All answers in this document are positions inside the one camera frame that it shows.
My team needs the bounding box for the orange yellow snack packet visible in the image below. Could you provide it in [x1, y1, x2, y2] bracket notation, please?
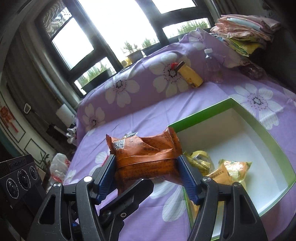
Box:
[208, 159, 252, 187]

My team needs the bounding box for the white plastic bag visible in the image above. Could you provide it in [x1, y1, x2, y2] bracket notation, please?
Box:
[49, 153, 71, 183]

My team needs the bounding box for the green cardboard box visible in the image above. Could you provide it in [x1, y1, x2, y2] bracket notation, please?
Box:
[170, 98, 295, 240]

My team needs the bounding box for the purple floral bed sheet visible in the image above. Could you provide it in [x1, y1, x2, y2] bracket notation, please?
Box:
[64, 30, 295, 240]

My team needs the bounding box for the yellow bottle with red cap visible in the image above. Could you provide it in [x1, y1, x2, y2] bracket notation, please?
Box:
[171, 61, 203, 88]

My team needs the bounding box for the clear plastic water bottle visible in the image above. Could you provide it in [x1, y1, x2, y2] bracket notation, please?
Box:
[204, 48, 223, 84]

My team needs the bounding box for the potted plant on sill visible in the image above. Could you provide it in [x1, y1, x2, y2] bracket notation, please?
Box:
[123, 42, 144, 64]

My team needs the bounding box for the stack of folded cloths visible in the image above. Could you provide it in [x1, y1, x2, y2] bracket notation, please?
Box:
[211, 15, 281, 57]

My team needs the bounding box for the black window frame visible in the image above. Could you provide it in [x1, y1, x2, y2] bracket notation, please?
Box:
[34, 1, 214, 96]

